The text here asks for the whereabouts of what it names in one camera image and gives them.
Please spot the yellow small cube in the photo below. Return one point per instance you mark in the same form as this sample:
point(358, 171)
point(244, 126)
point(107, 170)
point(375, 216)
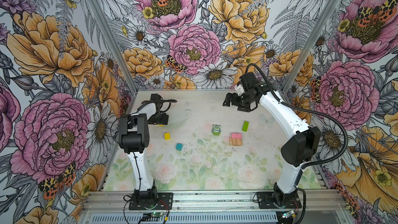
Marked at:
point(167, 136)

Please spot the aluminium front rail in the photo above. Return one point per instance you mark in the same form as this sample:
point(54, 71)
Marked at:
point(322, 206)

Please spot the natural wood block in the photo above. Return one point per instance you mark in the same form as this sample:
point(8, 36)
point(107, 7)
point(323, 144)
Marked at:
point(239, 142)
point(232, 142)

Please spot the pink wood block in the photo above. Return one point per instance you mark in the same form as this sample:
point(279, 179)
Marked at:
point(236, 135)

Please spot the right aluminium corner post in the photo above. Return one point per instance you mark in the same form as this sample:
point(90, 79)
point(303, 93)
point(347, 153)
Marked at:
point(314, 34)

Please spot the left aluminium corner post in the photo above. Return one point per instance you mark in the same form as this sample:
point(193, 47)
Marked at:
point(97, 12)

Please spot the green wood block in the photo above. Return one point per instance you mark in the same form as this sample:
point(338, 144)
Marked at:
point(245, 126)

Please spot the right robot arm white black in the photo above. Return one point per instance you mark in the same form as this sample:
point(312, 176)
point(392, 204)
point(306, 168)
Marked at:
point(300, 140)

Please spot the teal small cube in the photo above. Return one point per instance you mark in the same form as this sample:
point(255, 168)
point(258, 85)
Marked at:
point(179, 146)

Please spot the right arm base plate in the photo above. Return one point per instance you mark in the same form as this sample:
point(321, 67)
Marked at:
point(277, 200)

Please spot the green owl number toy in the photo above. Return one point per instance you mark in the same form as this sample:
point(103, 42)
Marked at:
point(216, 130)

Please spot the aluminium corner post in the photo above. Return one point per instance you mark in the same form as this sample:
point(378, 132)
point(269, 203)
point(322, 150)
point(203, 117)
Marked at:
point(97, 12)
point(314, 34)

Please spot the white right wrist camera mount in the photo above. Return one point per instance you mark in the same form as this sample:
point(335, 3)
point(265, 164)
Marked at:
point(239, 89)

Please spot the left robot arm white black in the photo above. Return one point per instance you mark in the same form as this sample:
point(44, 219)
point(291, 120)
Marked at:
point(133, 139)

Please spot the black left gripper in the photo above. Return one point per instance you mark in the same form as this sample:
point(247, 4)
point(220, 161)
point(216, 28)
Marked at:
point(164, 120)

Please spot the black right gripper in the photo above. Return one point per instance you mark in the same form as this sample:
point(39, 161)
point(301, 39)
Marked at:
point(228, 99)

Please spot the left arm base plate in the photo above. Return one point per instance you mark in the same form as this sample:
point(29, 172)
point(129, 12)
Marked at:
point(144, 201)

